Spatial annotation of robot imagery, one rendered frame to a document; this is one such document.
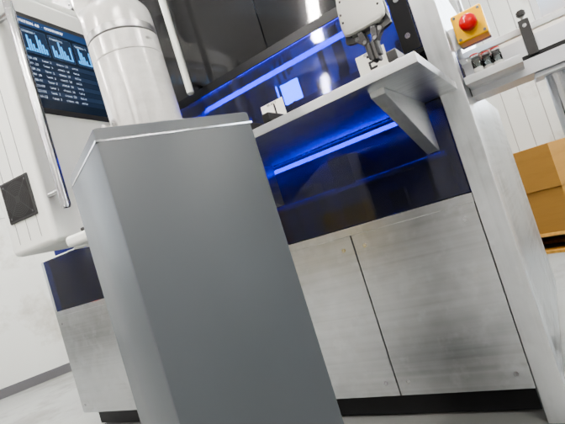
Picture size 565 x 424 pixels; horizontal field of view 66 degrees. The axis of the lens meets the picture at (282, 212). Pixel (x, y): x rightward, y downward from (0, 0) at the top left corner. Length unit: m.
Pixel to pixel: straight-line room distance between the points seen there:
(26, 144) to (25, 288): 3.38
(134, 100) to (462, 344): 1.01
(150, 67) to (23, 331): 4.02
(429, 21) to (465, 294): 0.71
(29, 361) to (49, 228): 3.43
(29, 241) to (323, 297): 0.86
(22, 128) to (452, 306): 1.24
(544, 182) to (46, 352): 4.25
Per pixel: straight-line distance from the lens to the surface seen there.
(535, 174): 3.18
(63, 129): 1.44
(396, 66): 0.83
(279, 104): 1.39
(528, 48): 1.31
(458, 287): 1.25
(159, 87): 0.77
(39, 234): 1.33
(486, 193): 1.19
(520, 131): 4.11
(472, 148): 1.19
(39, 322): 4.65
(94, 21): 0.83
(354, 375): 1.44
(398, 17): 1.28
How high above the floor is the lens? 0.65
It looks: 2 degrees up
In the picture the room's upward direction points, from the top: 17 degrees counter-clockwise
